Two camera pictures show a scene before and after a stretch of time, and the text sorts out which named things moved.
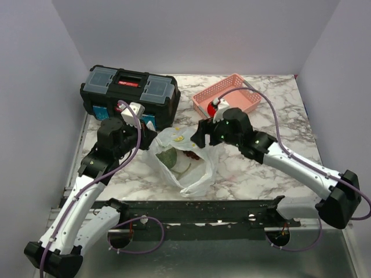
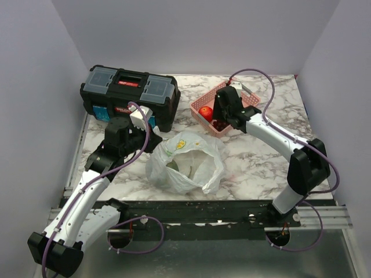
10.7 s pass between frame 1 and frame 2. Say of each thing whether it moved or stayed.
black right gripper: moved
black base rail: stayed
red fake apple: moved
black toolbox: stayed
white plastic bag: moved
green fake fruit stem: moved
